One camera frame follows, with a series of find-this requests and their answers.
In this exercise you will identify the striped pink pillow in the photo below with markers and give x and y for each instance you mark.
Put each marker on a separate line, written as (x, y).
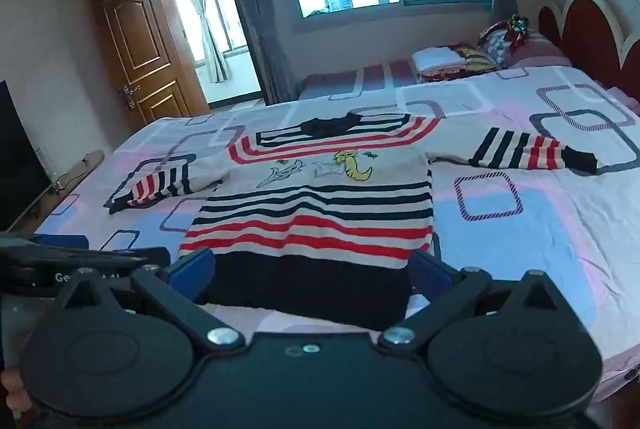
(537, 51)

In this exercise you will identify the striped knit sweater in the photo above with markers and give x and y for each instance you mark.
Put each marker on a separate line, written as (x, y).
(310, 209)

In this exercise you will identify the striped grey red mattress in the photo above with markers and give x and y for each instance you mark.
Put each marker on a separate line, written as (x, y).
(380, 76)

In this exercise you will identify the black television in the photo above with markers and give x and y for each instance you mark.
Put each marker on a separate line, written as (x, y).
(20, 159)

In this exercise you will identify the patterned pink bed sheet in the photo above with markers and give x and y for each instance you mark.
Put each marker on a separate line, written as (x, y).
(500, 234)

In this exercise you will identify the balcony window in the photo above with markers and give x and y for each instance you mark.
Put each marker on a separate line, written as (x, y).
(220, 14)

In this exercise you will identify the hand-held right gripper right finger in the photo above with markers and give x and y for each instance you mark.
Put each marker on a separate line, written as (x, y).
(426, 273)

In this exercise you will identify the person's left hand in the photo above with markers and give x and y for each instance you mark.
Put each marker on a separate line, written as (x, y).
(12, 391)

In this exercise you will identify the white folded blanket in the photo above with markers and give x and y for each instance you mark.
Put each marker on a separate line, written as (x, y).
(435, 56)

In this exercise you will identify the brown wooden door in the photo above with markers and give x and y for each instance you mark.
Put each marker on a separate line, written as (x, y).
(140, 54)

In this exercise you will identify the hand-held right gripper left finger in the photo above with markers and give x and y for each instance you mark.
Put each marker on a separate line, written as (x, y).
(192, 268)

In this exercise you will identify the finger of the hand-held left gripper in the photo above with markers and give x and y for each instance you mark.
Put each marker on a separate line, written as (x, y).
(60, 241)
(135, 256)

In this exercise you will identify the wooden television stand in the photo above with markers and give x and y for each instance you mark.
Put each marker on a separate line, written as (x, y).
(75, 169)

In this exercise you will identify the colourful ornament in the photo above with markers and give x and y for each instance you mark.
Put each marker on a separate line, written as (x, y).
(518, 28)

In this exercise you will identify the red patterned folded blanket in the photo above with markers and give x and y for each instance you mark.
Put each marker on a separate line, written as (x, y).
(470, 59)

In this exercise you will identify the white sheer curtain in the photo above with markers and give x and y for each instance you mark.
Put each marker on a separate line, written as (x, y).
(207, 29)

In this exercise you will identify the red arched headboard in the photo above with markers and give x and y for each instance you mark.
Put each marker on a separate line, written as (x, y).
(590, 29)

